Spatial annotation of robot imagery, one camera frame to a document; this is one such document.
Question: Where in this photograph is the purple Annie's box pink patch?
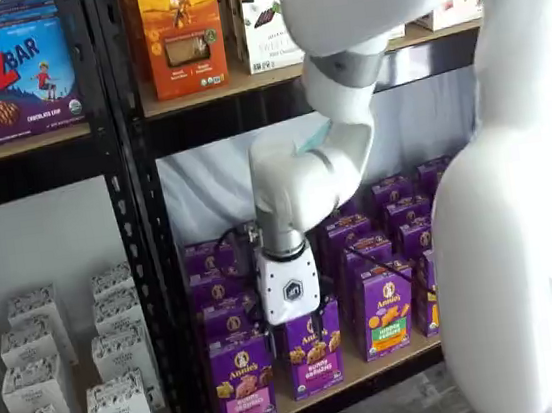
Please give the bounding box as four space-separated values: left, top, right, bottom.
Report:
206 331 280 413

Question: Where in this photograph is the blue Zbar box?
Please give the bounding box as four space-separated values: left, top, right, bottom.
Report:
0 0 61 30
0 14 89 146

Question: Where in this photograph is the pretzel crackers cheddar box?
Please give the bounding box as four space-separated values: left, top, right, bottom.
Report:
404 0 486 36

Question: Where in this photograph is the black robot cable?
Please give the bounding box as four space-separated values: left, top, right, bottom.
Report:
212 203 415 308

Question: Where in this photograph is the purple Annie's box green patch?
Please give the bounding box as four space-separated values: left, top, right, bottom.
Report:
347 249 424 364

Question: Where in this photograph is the black metal shelf rack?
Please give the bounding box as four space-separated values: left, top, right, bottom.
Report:
0 0 195 413
83 0 534 413

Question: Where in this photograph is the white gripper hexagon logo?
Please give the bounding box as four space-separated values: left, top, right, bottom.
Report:
252 239 347 370

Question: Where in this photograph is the orange Revival snack box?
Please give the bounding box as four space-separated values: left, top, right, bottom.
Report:
136 0 232 103

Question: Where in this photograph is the purple Annie's box orange patch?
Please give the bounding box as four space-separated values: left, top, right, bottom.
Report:
408 247 445 340

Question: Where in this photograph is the white Simple Mills cookie box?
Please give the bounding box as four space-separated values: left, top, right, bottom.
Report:
233 0 311 77

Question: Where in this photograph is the purple Annie's snack box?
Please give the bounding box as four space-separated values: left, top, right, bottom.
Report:
332 230 397 280
416 157 457 191
200 301 264 346
188 269 255 314
369 174 417 209
181 237 245 282
393 220 438 264
383 195 436 232
316 212 375 250

